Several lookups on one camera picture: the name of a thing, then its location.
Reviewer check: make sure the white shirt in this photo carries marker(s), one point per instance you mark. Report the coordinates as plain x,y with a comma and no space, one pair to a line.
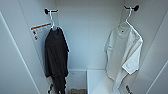
121,50

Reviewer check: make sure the white clothes hanger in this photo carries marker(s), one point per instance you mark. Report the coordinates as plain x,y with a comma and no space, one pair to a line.
128,18
52,21

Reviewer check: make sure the white wardrobe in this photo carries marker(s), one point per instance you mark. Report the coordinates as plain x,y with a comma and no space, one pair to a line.
86,33

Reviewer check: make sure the black garment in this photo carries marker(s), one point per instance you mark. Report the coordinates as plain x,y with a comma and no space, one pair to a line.
56,53

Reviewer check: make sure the white inner shelf unit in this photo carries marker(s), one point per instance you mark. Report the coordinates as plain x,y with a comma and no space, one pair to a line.
100,83

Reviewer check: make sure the orange white warning sticker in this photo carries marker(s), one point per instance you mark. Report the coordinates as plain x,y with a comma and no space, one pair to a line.
40,26

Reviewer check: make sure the black wardrobe hook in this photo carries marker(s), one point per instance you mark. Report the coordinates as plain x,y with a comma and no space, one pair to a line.
136,7
46,11

